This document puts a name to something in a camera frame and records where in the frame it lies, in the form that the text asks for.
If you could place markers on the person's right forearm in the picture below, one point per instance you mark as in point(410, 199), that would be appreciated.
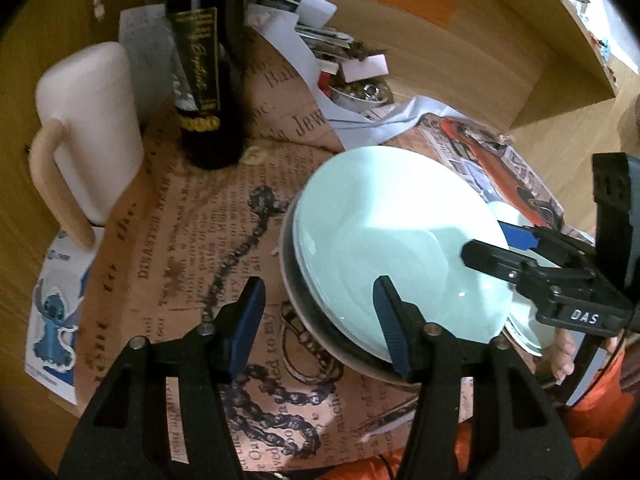
point(600, 410)

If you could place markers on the mint green bowl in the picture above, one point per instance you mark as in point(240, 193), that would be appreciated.
point(512, 212)

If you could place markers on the dark wine bottle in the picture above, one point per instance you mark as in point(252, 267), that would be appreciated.
point(210, 110)

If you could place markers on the pale folded paper sheet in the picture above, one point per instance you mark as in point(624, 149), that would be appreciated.
point(380, 125)

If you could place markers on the small bowl of trinkets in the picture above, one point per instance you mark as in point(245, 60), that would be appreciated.
point(360, 94)

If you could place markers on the white plate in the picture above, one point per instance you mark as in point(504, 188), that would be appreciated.
point(312, 292)

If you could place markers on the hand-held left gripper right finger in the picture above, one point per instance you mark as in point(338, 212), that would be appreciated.
point(392, 325)

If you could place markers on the pale pink mug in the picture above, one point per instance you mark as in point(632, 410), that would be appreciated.
point(90, 125)

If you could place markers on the mint green plate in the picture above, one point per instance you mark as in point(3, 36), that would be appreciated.
point(390, 220)

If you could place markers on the pale printed paper slip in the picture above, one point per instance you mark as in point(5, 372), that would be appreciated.
point(142, 30)

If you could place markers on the person's right hand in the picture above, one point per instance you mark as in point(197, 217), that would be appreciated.
point(565, 355)

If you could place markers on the small white carton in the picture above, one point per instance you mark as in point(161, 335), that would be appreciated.
point(365, 66)

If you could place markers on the brown printed paper sheet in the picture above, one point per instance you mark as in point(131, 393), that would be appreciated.
point(200, 220)

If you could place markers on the cartoon sticker sheet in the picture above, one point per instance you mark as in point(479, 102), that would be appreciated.
point(50, 320)

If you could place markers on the dark brown plate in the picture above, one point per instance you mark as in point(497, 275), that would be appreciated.
point(320, 332)

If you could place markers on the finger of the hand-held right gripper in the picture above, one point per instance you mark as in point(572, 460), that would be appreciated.
point(517, 237)
point(490, 257)

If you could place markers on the wooden shelf board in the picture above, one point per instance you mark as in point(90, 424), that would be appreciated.
point(575, 25)

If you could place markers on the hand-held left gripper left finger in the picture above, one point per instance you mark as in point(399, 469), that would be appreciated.
point(247, 320)

